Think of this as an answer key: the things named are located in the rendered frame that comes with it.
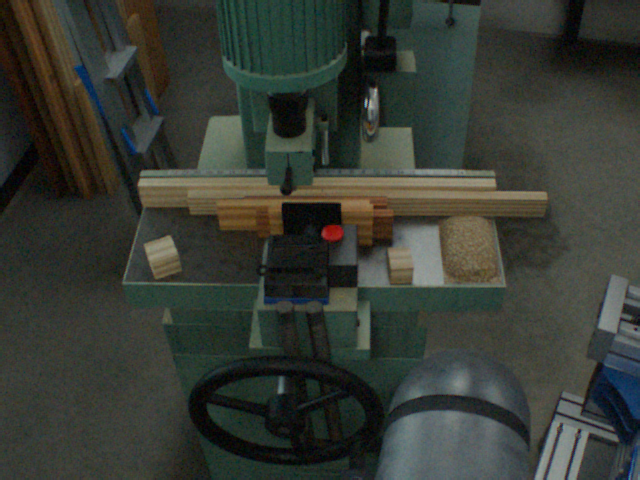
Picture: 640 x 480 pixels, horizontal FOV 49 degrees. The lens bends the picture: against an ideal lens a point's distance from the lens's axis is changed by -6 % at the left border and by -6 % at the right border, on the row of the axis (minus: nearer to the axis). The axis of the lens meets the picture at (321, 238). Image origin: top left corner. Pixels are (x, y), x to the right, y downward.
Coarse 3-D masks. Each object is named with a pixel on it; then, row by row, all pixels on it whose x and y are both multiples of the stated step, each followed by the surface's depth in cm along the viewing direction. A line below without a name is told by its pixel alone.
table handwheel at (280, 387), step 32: (224, 384) 100; (288, 384) 110; (352, 384) 100; (192, 416) 107; (288, 416) 105; (384, 416) 107; (224, 448) 114; (256, 448) 116; (288, 448) 118; (320, 448) 116
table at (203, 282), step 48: (144, 240) 122; (192, 240) 121; (240, 240) 121; (384, 240) 120; (432, 240) 120; (144, 288) 116; (192, 288) 115; (240, 288) 115; (384, 288) 114; (432, 288) 113; (480, 288) 113
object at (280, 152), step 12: (312, 108) 117; (312, 120) 115; (312, 132) 113; (276, 144) 111; (288, 144) 111; (300, 144) 111; (312, 144) 113; (276, 156) 111; (288, 156) 111; (300, 156) 111; (312, 156) 112; (276, 168) 112; (300, 168) 112; (312, 168) 113; (276, 180) 114; (300, 180) 114; (312, 180) 114
